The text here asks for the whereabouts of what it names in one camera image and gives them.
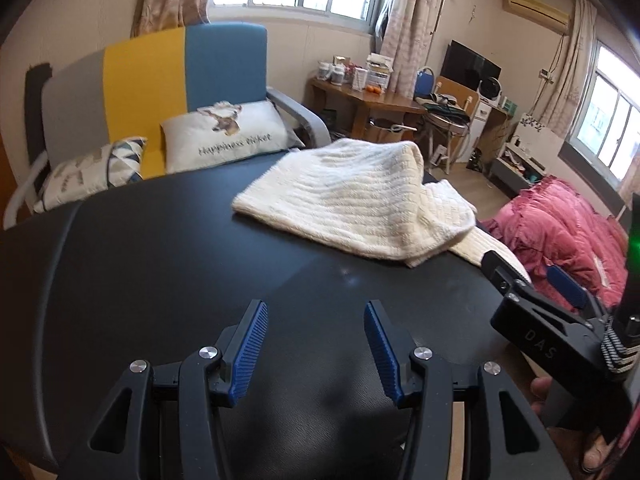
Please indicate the pink patterned curtain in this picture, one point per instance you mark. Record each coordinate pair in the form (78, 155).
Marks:
(410, 25)

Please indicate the small desk fan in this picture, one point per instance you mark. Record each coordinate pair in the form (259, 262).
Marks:
(490, 91)

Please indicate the black television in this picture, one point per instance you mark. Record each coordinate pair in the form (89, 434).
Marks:
(467, 67)

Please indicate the grey low cabinet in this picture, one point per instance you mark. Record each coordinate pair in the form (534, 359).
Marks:
(517, 172)

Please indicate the wooden desk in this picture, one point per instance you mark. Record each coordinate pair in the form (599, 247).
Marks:
(385, 102)

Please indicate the sliding window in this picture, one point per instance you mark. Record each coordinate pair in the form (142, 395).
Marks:
(605, 110)

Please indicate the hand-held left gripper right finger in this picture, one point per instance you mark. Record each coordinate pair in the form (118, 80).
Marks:
(382, 350)

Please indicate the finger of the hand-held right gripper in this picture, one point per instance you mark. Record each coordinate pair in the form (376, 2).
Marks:
(507, 275)
(567, 285)

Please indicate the white deer print pillow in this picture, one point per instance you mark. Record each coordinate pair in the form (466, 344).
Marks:
(225, 145)

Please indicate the stack of white boxes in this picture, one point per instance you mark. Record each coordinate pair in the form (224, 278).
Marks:
(378, 71)

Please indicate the triangle patterned pillow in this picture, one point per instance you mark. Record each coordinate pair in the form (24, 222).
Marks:
(90, 170)

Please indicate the white metal stool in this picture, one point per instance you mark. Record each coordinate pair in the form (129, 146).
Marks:
(445, 135)

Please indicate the wall air conditioner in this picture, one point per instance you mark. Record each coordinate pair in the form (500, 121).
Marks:
(535, 10)

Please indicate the pile of dark clothes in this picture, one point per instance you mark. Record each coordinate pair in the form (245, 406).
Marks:
(447, 105)

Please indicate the brown paper bag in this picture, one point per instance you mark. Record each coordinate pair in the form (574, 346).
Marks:
(390, 132)

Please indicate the metal clothes rail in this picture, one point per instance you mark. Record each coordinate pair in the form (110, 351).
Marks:
(440, 20)

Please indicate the pink quilt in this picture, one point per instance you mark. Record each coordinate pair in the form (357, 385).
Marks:
(560, 220)

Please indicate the white knit sweater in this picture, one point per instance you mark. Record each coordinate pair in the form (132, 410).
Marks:
(350, 195)

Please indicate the person's right hand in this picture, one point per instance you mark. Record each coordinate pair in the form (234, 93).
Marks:
(541, 395)

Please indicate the cream curtain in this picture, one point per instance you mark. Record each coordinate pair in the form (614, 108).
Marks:
(570, 70)

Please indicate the cluster of white jars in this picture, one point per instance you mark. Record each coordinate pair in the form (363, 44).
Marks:
(332, 72)

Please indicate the grey yellow blue sofa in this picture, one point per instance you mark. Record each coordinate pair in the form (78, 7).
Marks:
(145, 75)

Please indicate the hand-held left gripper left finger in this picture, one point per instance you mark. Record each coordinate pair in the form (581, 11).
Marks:
(247, 350)

